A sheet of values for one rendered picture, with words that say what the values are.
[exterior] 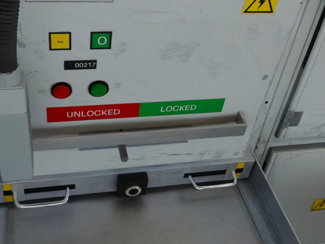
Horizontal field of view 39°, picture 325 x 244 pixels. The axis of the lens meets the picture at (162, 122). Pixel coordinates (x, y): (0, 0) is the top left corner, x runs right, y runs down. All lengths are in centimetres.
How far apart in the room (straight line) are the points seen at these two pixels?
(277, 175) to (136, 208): 46
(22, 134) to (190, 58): 29
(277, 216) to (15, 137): 54
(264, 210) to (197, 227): 15
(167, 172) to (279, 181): 44
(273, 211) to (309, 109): 29
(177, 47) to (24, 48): 23
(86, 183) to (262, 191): 37
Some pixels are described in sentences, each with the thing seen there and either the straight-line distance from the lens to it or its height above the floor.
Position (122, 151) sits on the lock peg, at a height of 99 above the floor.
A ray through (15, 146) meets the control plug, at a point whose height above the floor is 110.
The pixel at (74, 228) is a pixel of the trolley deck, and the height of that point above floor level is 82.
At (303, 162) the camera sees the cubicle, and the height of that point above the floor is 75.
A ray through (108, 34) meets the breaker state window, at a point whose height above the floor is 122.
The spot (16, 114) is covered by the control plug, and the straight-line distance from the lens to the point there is 64.
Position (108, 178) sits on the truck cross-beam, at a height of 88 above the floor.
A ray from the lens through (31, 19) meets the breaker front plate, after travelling 68.
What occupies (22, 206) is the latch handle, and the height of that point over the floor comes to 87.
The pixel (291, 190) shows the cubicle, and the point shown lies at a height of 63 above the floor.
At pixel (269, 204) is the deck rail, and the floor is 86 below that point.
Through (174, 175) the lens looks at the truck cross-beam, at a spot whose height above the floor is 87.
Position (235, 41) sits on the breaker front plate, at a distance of 77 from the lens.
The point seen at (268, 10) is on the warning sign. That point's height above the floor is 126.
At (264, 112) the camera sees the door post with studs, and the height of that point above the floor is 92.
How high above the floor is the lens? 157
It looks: 41 degrees down
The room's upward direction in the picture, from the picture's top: 9 degrees clockwise
